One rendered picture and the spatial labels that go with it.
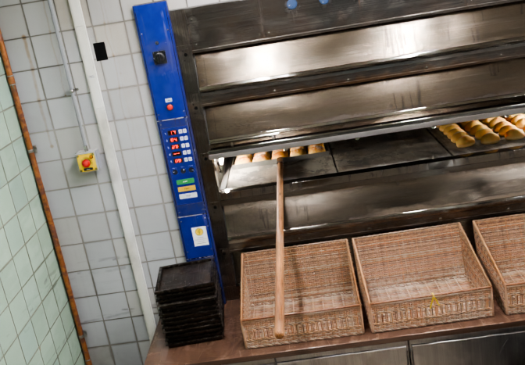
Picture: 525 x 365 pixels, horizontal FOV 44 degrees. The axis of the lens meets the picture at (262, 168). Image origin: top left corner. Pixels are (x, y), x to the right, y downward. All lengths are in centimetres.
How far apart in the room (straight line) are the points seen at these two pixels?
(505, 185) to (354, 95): 89
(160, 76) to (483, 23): 153
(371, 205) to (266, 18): 107
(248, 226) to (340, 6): 117
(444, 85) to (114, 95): 159
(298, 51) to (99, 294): 165
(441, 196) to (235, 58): 124
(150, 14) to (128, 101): 44
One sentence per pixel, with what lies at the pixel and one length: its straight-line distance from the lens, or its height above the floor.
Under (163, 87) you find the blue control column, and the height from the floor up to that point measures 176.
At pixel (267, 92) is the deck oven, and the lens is 313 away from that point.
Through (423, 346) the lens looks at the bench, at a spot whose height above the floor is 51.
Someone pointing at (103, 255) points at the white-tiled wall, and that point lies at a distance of 350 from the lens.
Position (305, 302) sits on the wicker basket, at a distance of 334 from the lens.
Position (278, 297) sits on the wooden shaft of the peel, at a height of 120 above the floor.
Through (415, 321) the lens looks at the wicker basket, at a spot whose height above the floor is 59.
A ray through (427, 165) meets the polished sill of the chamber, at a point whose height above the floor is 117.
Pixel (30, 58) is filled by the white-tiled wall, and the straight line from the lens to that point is 332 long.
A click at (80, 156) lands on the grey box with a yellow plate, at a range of 327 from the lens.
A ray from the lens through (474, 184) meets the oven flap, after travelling 340.
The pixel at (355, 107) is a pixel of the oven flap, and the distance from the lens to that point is 316.
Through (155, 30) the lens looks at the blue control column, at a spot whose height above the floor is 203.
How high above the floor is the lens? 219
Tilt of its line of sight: 16 degrees down
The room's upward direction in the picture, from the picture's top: 10 degrees counter-clockwise
